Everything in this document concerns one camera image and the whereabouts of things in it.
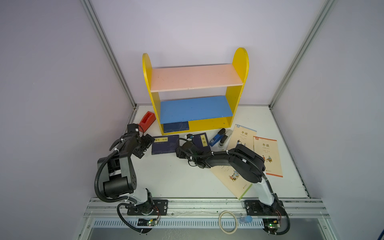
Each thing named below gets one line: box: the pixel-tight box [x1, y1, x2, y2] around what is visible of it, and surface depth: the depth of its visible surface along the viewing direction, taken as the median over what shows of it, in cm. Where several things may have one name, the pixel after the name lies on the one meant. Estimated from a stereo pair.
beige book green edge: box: [210, 165, 253, 200], surface depth 83 cm
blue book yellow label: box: [163, 121, 190, 133], surface depth 105 cm
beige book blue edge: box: [226, 124, 257, 151], surface depth 105 cm
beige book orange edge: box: [253, 136, 283, 178], surface depth 97 cm
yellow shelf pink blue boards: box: [142, 47, 249, 135], surface depth 85 cm
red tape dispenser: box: [138, 111, 157, 133], surface depth 106 cm
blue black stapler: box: [209, 128, 226, 147], surface depth 99 cm
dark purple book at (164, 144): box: [151, 134, 180, 155], surface depth 100 cm
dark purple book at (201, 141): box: [191, 132, 212, 153], surface depth 102 cm
